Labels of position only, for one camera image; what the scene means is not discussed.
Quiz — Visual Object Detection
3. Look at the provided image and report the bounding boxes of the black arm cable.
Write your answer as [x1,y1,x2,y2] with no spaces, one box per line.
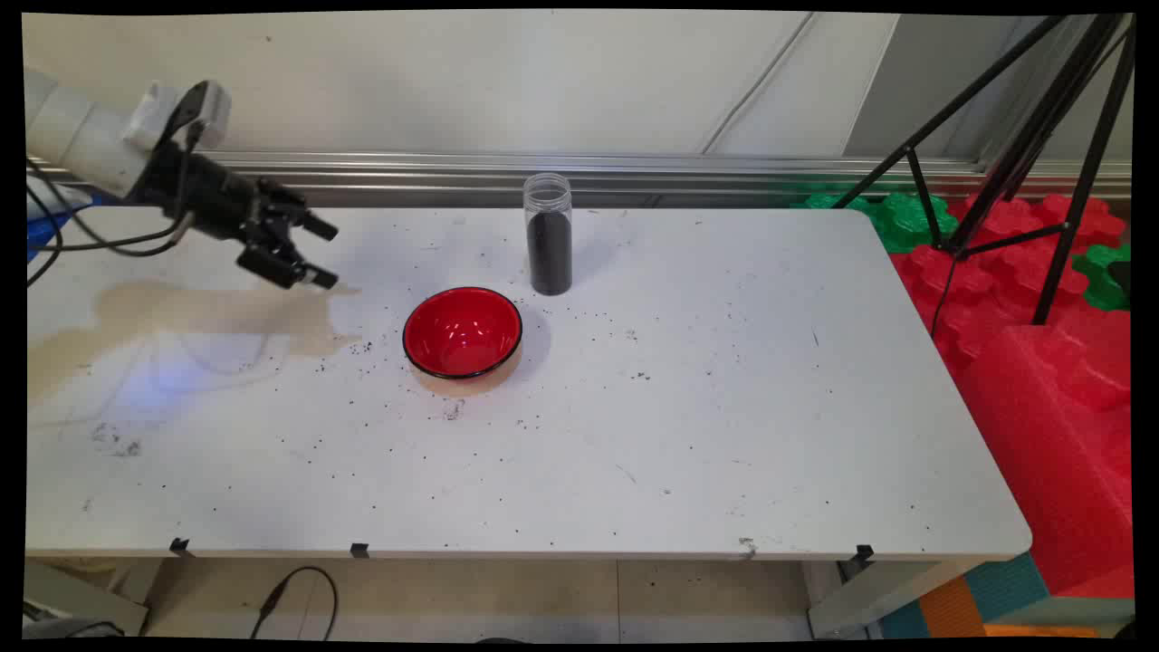
[25,122,205,289]

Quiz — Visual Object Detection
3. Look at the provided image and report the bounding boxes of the clear plastic jar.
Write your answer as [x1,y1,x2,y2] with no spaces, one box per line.
[522,172,574,297]

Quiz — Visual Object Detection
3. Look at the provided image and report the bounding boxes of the blue object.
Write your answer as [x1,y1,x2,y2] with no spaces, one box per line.
[27,186,96,264]

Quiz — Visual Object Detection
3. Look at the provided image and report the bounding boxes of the grey wall cable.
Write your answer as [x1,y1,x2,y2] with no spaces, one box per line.
[700,13,818,155]

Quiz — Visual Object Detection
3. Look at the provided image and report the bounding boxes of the grey table leg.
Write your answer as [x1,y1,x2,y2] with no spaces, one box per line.
[804,558,983,640]
[23,561,151,637]

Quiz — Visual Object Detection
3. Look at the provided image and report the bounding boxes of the aluminium rail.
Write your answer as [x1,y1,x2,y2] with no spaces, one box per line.
[27,149,1133,207]

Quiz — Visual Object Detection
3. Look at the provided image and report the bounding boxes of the black tripod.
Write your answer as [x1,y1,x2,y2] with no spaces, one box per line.
[831,14,1137,327]

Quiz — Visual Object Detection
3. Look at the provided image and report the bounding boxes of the red bowl with black rim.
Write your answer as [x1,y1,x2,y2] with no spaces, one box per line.
[402,286,524,381]

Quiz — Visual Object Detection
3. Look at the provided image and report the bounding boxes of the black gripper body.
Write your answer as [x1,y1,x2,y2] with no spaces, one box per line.
[134,143,306,264]

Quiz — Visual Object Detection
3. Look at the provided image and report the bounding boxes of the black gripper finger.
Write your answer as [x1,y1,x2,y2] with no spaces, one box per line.
[261,179,340,243]
[237,242,340,292]

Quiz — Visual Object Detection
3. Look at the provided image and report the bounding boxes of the teal and orange foam mat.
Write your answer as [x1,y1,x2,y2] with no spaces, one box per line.
[876,551,1135,640]

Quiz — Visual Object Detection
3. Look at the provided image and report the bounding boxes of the black floor cable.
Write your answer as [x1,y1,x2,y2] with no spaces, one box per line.
[248,566,340,640]

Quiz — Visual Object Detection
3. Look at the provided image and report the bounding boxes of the black seeds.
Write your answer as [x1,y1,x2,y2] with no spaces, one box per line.
[527,211,573,296]

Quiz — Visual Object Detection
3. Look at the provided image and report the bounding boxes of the large red foam block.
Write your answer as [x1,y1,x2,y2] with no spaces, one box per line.
[958,324,1135,599]

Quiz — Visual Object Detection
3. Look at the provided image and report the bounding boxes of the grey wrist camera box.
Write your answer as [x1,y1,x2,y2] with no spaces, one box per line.
[122,80,233,153]

